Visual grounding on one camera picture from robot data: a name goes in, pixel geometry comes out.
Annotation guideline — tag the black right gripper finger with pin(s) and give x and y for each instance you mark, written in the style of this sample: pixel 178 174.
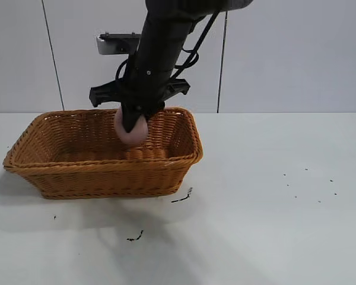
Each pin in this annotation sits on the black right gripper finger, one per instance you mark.
pixel 155 112
pixel 131 118

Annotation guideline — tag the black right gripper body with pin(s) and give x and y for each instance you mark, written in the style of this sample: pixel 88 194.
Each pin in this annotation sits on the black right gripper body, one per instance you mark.
pixel 145 89

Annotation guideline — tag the pink peach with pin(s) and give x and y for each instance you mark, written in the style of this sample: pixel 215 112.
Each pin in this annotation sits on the pink peach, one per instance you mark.
pixel 134 138

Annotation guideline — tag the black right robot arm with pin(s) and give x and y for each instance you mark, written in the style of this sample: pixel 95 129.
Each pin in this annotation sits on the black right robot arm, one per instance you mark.
pixel 163 35

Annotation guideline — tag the brown woven wicker basket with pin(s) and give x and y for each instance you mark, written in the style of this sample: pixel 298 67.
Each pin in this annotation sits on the brown woven wicker basket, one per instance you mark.
pixel 106 178

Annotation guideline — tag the silver grey wrist camera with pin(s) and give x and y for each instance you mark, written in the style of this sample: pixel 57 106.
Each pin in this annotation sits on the silver grey wrist camera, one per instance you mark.
pixel 112 44

